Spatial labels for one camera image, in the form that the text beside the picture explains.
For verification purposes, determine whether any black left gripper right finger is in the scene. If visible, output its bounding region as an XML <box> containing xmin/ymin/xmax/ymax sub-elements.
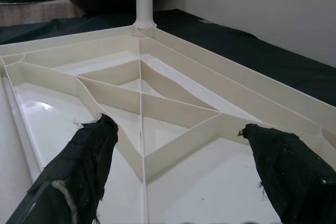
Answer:
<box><xmin>237</xmin><ymin>123</ymin><xmax>336</xmax><ymax>224</ymax></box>

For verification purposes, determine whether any beige cloth covered bench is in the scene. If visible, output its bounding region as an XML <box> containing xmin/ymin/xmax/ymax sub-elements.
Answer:
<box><xmin>0</xmin><ymin>0</ymin><xmax>85</xmax><ymax>27</ymax></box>

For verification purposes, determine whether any black tablecloth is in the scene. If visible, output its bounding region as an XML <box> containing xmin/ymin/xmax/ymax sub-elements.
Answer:
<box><xmin>0</xmin><ymin>8</ymin><xmax>336</xmax><ymax>109</ymax></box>

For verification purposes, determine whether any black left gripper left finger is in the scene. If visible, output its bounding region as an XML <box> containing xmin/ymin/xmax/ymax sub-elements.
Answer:
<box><xmin>5</xmin><ymin>113</ymin><xmax>119</xmax><ymax>224</ymax></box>

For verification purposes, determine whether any white plastic children table top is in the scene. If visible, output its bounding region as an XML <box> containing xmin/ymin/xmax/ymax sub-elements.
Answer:
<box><xmin>0</xmin><ymin>24</ymin><xmax>336</xmax><ymax>224</ymax></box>

